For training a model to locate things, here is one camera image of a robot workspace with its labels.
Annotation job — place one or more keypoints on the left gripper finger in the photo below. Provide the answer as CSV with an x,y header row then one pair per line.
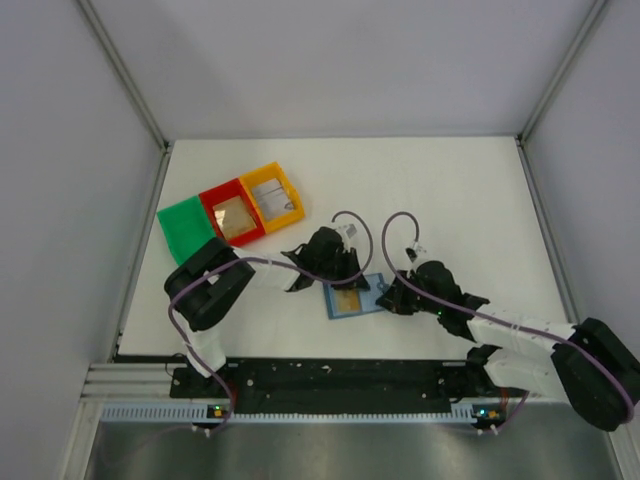
x,y
359,283
349,282

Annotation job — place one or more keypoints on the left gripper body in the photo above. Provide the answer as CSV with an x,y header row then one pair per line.
x,y
338,267

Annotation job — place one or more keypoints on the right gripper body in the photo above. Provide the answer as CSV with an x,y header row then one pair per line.
x,y
428,305

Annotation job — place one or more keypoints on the blue leather card holder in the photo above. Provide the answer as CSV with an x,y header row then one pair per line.
x,y
367,298

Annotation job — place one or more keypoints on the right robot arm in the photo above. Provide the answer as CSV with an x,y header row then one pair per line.
x,y
586,365

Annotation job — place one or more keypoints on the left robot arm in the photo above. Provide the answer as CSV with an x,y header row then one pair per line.
x,y
204,289

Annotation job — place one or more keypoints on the silver cards in yellow bin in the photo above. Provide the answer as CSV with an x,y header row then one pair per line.
x,y
274,202

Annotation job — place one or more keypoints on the gold cards in red bin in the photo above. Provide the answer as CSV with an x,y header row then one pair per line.
x,y
233,218

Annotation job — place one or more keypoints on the yellow plastic bin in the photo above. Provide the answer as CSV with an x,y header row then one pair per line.
x,y
272,170

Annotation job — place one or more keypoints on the red plastic bin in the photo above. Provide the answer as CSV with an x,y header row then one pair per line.
x,y
223,192

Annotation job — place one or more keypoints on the green plastic bin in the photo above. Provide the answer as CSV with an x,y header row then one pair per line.
x,y
186,228

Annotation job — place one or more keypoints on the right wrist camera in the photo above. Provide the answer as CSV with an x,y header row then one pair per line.
x,y
417,253

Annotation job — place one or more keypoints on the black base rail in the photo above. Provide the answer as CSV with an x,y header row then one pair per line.
x,y
340,386

